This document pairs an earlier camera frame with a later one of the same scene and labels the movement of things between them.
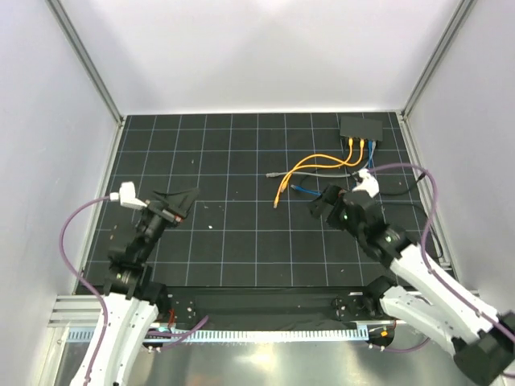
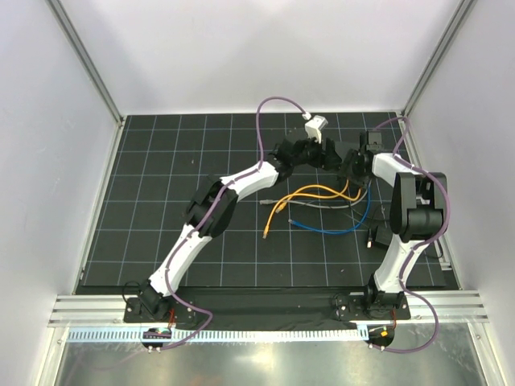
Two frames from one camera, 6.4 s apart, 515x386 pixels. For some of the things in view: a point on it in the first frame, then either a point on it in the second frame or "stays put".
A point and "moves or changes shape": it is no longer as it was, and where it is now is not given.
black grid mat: x=253 y=176 stays put
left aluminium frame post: x=85 y=60 stays put
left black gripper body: x=154 y=220 → x=311 y=154
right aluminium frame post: x=449 y=36 stays put
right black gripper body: x=338 y=219 → x=351 y=169
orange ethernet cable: x=343 y=165 moves or changes shape
